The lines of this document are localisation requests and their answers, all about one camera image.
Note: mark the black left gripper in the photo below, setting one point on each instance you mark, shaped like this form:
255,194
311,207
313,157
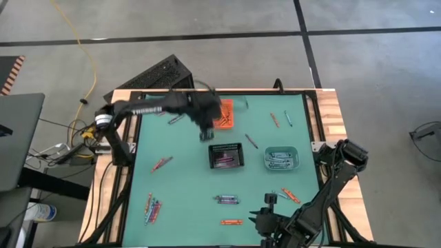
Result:
205,112

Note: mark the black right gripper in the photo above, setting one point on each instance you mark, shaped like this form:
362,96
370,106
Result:
270,199

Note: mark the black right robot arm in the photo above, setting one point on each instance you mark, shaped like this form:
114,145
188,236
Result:
320,206

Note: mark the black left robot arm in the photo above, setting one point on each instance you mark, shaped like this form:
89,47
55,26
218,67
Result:
117,141

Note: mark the orange plastic basket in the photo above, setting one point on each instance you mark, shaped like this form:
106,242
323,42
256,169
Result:
230,103

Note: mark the black mesh basket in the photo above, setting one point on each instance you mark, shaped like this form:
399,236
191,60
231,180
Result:
225,146

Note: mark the black keyboard-like crate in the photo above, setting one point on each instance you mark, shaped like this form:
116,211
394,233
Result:
155,74

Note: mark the teal plastic bin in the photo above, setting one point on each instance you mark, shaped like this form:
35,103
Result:
296,162

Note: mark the green table mat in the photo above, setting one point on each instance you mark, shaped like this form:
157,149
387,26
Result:
193,182

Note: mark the black power strip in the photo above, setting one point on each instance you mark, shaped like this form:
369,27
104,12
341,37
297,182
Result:
70,155

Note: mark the black desk leg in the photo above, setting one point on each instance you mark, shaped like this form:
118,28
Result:
51,184

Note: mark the grey side desk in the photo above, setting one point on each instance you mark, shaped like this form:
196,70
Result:
20,137

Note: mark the clear plastic water bottle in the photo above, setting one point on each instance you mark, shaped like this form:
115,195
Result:
41,211

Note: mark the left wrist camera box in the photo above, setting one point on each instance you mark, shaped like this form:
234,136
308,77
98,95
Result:
206,135

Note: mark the black table frame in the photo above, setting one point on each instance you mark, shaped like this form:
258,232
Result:
262,92

